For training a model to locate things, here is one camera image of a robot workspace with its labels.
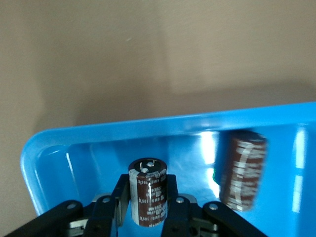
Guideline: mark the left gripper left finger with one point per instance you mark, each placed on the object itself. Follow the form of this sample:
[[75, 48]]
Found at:
[[101, 214]]

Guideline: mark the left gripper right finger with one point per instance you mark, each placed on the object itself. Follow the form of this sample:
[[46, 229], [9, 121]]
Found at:
[[177, 217]]

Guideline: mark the black terminal block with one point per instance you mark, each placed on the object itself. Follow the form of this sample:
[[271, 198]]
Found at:
[[150, 195]]

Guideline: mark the blue plastic tray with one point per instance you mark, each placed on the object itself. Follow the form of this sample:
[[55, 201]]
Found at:
[[86, 158]]

